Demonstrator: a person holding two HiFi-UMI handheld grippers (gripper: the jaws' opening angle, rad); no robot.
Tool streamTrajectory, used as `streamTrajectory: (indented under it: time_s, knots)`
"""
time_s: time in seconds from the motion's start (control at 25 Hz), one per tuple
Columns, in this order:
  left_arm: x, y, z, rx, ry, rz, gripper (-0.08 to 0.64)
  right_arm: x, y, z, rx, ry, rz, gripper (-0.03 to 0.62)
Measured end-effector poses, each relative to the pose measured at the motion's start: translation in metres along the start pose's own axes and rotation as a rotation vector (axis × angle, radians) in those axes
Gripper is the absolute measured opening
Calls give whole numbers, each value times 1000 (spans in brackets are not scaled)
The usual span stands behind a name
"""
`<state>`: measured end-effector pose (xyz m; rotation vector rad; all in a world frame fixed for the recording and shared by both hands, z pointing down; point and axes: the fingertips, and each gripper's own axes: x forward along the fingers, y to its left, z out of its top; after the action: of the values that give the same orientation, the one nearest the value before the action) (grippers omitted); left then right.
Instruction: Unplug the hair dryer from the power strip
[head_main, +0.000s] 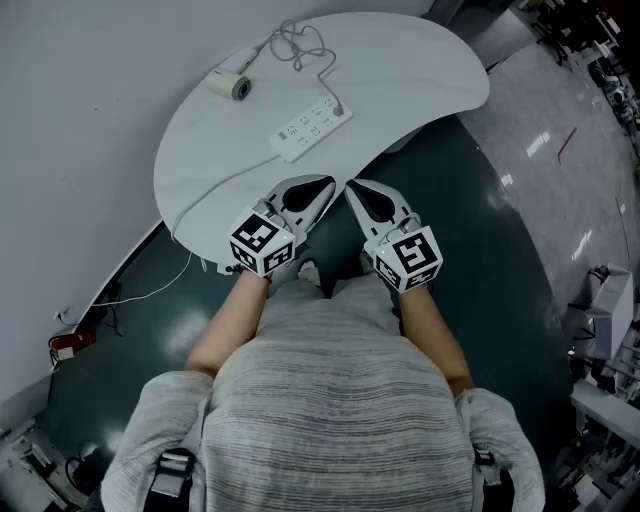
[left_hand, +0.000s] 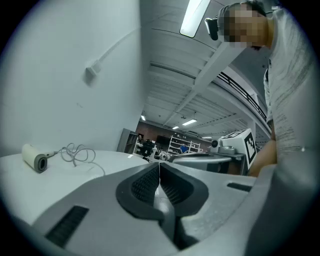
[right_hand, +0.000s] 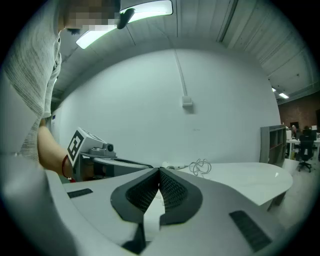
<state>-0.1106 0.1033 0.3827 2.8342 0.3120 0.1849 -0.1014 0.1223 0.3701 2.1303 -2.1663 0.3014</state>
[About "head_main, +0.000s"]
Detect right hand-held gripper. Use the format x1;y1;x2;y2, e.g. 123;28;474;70
344;178;444;293

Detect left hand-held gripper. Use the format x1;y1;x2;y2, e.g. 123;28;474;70
228;173;338;278

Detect white power strip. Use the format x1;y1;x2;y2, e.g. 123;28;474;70
269;94;354;165

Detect person's left forearm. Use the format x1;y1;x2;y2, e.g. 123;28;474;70
184;269;274;379

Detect person's right forearm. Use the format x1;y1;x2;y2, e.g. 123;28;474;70
397;284;474;396

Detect white hair dryer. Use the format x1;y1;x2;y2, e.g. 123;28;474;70
205;44;264;103

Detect light grey trousers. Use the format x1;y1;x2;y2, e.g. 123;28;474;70
267;272;401;346

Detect grey striped shirt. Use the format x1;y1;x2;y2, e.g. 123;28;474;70
102;299;546;512

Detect white equipment cart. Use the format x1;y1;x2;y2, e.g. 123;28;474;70
567;263;640;362

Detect cluttered equipment shelves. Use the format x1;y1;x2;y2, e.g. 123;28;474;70
519;0;640;136

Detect red fire extinguisher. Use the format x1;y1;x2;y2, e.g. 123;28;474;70
48;330;97;362

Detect white cable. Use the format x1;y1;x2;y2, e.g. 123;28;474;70
53;152;294;326

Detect grey hair dryer cable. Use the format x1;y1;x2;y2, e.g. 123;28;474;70
252;18;346;109

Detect black floor cable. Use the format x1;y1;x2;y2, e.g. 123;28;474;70
97;282;125;339

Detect grey harness strap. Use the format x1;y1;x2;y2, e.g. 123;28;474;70
144;447;206;512
472;447;504;489

